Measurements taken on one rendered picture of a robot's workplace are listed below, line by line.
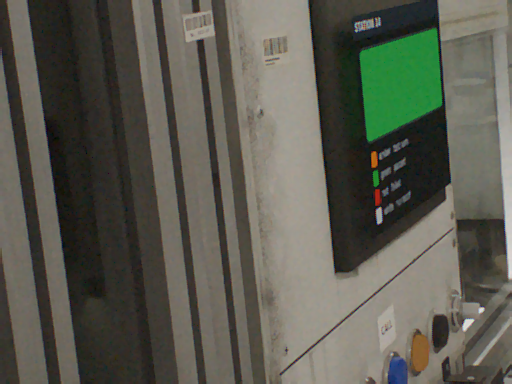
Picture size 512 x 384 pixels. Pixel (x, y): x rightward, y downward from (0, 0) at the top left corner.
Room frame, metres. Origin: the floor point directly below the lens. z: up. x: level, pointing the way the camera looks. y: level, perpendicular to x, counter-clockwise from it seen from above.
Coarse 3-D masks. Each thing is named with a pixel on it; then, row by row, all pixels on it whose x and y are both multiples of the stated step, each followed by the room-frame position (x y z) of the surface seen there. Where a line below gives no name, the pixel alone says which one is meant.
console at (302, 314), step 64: (256, 0) 0.80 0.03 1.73; (320, 0) 0.88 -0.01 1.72; (384, 0) 0.99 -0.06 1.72; (256, 64) 0.79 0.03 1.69; (320, 64) 0.88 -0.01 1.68; (256, 128) 0.78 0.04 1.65; (320, 128) 0.88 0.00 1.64; (256, 192) 0.78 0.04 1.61; (320, 192) 0.87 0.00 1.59; (448, 192) 1.15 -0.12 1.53; (256, 256) 0.78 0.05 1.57; (320, 256) 0.86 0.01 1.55; (384, 256) 0.98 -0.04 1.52; (448, 256) 1.14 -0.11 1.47; (256, 320) 0.80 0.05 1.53; (320, 320) 0.85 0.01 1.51; (384, 320) 0.97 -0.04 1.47; (448, 320) 1.12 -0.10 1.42
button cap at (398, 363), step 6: (396, 360) 0.96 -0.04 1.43; (402, 360) 0.97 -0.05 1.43; (390, 366) 0.96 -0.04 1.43; (396, 366) 0.96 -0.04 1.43; (402, 366) 0.97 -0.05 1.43; (390, 372) 0.96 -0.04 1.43; (396, 372) 0.95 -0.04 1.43; (402, 372) 0.97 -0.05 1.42; (390, 378) 0.95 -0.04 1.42; (396, 378) 0.95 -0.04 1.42; (402, 378) 0.96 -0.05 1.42
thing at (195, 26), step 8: (184, 16) 0.73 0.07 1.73; (192, 16) 0.74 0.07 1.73; (200, 16) 0.75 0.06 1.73; (208, 16) 0.76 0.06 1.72; (184, 24) 0.73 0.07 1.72; (192, 24) 0.74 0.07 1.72; (200, 24) 0.75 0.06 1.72; (208, 24) 0.76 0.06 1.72; (184, 32) 0.73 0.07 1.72; (192, 32) 0.74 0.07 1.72; (200, 32) 0.75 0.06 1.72; (208, 32) 0.76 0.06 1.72
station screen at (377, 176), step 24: (432, 0) 1.07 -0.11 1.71; (360, 24) 0.91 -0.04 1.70; (384, 24) 0.95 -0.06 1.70; (408, 24) 1.01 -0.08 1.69; (432, 24) 1.07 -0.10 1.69; (360, 48) 0.90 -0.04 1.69; (360, 72) 0.90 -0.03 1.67; (360, 96) 0.89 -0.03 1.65; (408, 120) 0.99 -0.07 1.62; (432, 120) 1.05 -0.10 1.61; (384, 144) 0.93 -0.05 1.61; (408, 144) 0.99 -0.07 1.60; (432, 144) 1.04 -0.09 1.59; (384, 168) 0.93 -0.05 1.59; (408, 168) 0.98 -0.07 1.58; (432, 168) 1.04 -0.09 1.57; (384, 192) 0.93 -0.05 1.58; (408, 192) 0.98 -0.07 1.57; (432, 192) 1.03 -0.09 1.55; (384, 216) 0.92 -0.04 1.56
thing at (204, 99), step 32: (192, 0) 0.75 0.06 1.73; (192, 64) 0.74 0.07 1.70; (192, 96) 0.73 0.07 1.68; (192, 128) 0.73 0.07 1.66; (224, 128) 0.77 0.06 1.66; (224, 160) 0.76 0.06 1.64; (224, 192) 0.76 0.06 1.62; (224, 224) 0.75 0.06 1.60; (224, 256) 0.76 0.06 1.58; (224, 288) 0.75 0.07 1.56; (224, 320) 0.74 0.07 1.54; (224, 352) 0.74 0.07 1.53
